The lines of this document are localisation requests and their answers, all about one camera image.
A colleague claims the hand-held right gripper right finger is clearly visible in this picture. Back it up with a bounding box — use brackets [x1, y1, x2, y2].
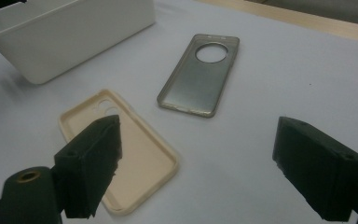
[272, 116, 358, 222]

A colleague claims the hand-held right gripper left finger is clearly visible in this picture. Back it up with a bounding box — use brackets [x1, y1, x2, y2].
[53, 114, 124, 219]

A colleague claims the beige rectangular tray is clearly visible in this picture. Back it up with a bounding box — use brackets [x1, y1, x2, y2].
[58, 89, 179, 217]

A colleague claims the white plastic bin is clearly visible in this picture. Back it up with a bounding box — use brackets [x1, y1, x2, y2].
[0, 0, 157, 86]

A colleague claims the grey translucent phone case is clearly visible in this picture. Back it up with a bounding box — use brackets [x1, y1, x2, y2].
[156, 33, 241, 119]

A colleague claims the white table sheet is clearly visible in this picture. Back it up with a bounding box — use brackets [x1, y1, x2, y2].
[0, 0, 358, 224]

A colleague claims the wooden table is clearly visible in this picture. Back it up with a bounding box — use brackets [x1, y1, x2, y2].
[195, 0, 358, 46]

